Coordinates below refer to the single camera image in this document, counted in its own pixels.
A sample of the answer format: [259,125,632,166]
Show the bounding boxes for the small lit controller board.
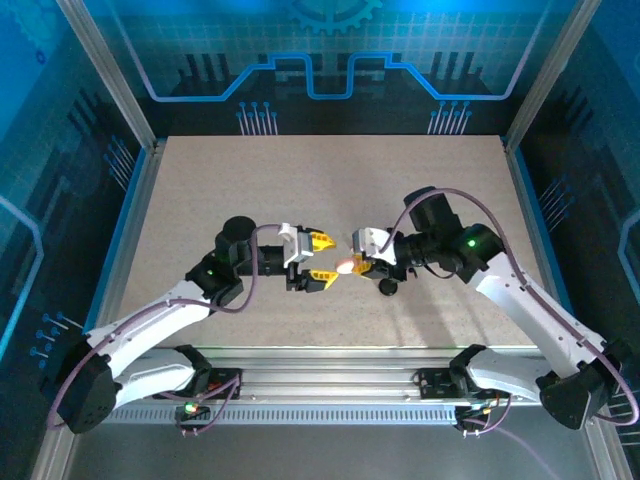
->
[457,402,501,421]
[174,399,212,420]

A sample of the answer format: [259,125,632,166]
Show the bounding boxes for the grey metal lower panel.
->
[39,419,621,480]

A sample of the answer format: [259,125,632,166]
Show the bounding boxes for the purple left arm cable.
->
[47,223,284,431]

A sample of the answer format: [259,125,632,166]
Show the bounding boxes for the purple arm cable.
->
[47,223,284,431]
[384,186,639,426]

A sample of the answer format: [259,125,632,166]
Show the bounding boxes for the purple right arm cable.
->
[384,186,639,426]

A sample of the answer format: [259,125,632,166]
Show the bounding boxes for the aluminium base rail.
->
[107,344,546,409]

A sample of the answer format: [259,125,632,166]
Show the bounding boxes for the aluminium table side rail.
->
[92,139,169,341]
[501,135,571,321]

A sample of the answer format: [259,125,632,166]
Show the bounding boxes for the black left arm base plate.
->
[159,367,245,401]

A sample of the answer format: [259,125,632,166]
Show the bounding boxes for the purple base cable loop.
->
[172,374,245,437]

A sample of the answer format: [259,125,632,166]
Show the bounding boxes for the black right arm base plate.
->
[416,367,511,401]

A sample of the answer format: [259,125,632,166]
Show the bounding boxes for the slotted grey cable duct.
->
[107,405,459,426]

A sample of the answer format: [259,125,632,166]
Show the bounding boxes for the aluminium frame post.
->
[55,0,160,154]
[503,0,604,151]

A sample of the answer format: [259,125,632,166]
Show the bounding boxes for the long purple base cable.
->
[457,389,559,479]

